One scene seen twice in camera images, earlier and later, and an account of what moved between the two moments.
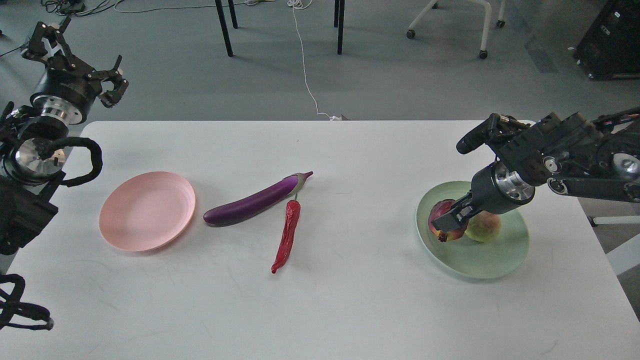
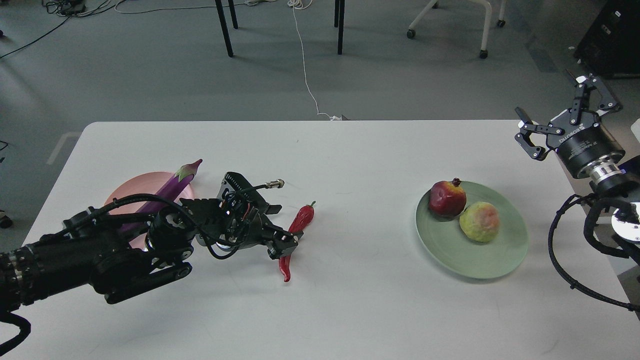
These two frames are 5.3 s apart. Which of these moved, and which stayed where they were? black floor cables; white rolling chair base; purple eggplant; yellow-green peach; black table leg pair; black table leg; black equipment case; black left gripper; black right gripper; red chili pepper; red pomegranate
Moved: black right gripper; red pomegranate; black left gripper; red chili pepper; purple eggplant
Stayed: black equipment case; black floor cables; white rolling chair base; black table leg; yellow-green peach; black table leg pair
